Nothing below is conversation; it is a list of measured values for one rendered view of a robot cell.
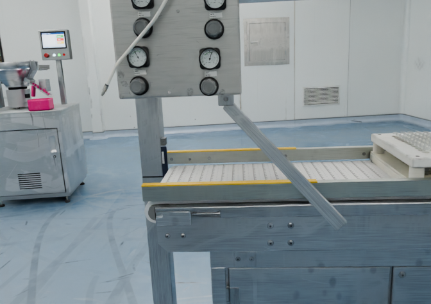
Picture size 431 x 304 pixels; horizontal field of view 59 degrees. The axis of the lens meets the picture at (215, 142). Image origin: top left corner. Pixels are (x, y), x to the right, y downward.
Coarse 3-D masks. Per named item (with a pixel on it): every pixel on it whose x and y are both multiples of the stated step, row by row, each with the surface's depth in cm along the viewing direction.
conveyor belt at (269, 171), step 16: (368, 160) 98; (176, 176) 92; (192, 176) 91; (208, 176) 90; (224, 176) 90; (240, 176) 89; (256, 176) 89; (272, 176) 88; (320, 176) 87; (336, 176) 86; (352, 176) 86; (368, 176) 85; (384, 176) 85
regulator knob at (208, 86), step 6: (210, 72) 65; (216, 72) 65; (204, 78) 66; (210, 78) 65; (204, 84) 64; (210, 84) 64; (216, 84) 65; (204, 90) 64; (210, 90) 64; (216, 90) 66
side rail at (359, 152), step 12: (168, 156) 101; (180, 156) 101; (192, 156) 100; (204, 156) 100; (216, 156) 100; (228, 156) 100; (240, 156) 100; (252, 156) 99; (264, 156) 99; (288, 156) 99; (300, 156) 99; (312, 156) 98; (324, 156) 98; (336, 156) 98; (348, 156) 98; (360, 156) 98
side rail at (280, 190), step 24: (144, 192) 74; (168, 192) 74; (192, 192) 74; (216, 192) 74; (240, 192) 73; (264, 192) 73; (288, 192) 73; (336, 192) 72; (360, 192) 72; (384, 192) 72; (408, 192) 71
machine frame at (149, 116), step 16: (144, 112) 100; (160, 112) 103; (144, 128) 101; (160, 128) 102; (144, 144) 102; (160, 144) 102; (144, 160) 103; (160, 160) 103; (144, 176) 104; (160, 176) 104; (160, 256) 109; (160, 272) 110; (160, 288) 111
